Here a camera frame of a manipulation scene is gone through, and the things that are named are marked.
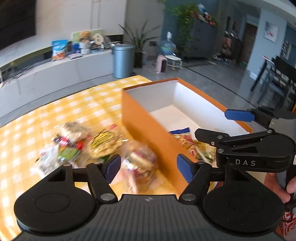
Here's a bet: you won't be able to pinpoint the trailing green plant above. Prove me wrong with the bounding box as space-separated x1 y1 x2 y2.
159 0 200 56

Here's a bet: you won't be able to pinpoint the pink clear snack packet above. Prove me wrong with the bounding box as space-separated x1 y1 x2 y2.
122 139 160 194

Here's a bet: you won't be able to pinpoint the red patterned clothing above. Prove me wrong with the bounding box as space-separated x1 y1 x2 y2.
279 205 296 235

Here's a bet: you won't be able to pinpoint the orange cardboard box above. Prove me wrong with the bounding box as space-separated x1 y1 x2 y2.
121 78 253 194

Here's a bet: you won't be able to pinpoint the cluttered shoe rack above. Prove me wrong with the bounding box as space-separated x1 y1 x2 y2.
212 30 244 66

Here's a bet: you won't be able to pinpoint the blue water jug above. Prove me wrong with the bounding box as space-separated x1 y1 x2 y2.
158 31 177 56

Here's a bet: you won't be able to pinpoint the long leaf potted plant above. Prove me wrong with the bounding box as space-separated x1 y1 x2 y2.
118 20 163 69

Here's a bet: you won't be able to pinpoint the black television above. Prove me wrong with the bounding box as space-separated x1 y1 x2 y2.
0 0 37 50

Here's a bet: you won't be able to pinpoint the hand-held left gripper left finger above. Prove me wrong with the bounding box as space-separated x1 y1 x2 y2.
47 154 121 202

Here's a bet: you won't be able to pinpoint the pink plastic stool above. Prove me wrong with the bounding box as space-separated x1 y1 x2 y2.
156 55 169 74

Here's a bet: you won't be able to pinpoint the round white plaque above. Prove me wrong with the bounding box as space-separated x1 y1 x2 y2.
91 34 105 47

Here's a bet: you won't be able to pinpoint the puffed rice snack packet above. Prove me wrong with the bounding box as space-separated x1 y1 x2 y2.
59 121 93 142

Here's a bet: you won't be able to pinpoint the large blue snack bag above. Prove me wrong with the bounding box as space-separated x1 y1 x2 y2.
51 40 69 61

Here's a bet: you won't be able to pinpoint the yellow red snack packet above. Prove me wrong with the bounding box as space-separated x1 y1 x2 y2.
175 134 217 163

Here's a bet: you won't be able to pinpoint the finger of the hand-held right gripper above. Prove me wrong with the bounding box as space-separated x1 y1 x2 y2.
195 128 276 155
225 105 292 128

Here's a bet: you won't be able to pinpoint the teddy bear in white pot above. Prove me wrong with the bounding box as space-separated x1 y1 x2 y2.
79 31 91 55

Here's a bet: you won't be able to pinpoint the green printed card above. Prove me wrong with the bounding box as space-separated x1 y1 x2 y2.
71 29 102 45

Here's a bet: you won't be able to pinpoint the white marble tv cabinet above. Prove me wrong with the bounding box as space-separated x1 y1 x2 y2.
0 45 116 119

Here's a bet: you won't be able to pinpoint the grey metal trash can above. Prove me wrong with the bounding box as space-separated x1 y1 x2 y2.
112 43 135 79

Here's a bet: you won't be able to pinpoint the person's right hand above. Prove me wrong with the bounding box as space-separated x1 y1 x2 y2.
264 173 296 204

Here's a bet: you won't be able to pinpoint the black dining chair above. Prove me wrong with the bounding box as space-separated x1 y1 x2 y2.
251 56 296 110

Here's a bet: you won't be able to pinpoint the yellow checked tablecloth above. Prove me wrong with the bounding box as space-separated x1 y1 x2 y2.
0 75 182 233

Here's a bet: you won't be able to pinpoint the grey blue dresser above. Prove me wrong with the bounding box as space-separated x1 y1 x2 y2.
183 17 219 60

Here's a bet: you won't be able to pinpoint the blue edged snack packet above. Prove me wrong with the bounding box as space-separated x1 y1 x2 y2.
168 127 191 138

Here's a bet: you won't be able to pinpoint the yellow label biscuit packet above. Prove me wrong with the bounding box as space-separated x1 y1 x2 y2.
90 129 123 158

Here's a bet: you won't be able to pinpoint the wall picture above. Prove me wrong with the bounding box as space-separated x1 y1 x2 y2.
263 21 279 44

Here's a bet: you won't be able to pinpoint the white round stool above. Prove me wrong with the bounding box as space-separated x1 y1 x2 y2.
165 56 183 70

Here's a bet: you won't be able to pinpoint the snack packets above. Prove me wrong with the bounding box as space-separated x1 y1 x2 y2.
57 148 80 164

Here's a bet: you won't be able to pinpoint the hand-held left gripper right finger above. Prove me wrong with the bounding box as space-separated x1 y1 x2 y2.
176 154 226 203

